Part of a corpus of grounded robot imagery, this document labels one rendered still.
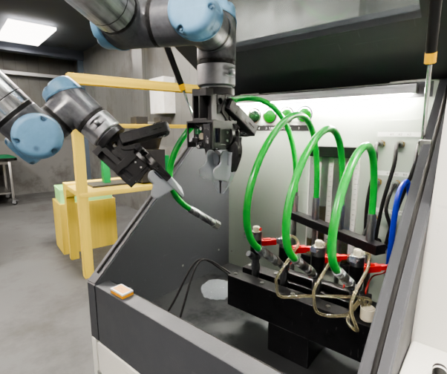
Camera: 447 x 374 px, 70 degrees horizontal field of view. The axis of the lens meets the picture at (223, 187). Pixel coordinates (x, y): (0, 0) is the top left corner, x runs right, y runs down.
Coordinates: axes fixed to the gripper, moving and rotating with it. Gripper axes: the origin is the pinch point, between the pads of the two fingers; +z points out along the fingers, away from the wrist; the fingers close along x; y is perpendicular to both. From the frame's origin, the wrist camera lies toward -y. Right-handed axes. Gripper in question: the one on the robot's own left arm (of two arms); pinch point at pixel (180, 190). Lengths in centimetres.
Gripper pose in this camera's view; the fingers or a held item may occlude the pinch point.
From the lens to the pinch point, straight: 75.7
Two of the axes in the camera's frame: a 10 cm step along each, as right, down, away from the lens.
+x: 2.5, -0.5, -9.7
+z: 7.1, 6.9, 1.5
